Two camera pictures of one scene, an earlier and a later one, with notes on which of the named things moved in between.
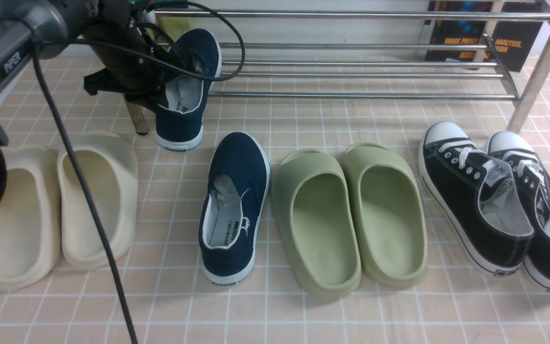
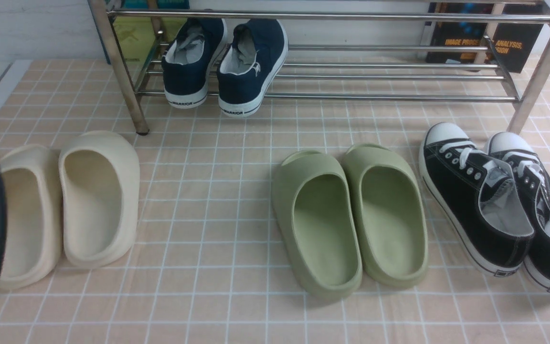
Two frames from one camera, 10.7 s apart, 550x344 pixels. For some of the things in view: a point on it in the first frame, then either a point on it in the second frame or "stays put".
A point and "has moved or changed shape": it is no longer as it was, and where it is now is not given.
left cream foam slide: [20, 248] stays put
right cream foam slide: [109, 165] stays put
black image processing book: [509, 41] stays put
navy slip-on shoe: [232, 207] to [248, 68]
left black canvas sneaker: [482, 197] stays put
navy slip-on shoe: [180, 117] has moved or changed shape
